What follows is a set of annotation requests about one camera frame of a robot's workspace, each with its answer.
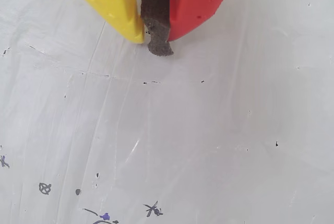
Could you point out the red gripper right finger with black pad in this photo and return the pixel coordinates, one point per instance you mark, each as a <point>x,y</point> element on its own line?
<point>198,2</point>

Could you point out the white plastic table cover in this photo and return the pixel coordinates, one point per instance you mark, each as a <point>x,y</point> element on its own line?
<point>156,143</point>

